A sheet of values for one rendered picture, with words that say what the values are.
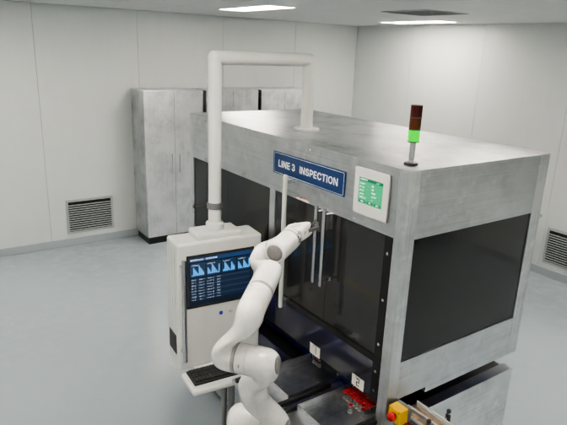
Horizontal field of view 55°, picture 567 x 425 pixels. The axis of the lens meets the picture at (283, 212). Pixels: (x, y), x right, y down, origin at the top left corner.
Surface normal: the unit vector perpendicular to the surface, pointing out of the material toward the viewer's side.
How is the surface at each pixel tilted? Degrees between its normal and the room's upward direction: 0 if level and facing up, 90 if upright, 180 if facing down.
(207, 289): 90
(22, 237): 90
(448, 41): 90
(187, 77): 90
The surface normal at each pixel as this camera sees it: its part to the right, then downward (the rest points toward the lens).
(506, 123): -0.83, 0.13
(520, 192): 0.56, 0.25
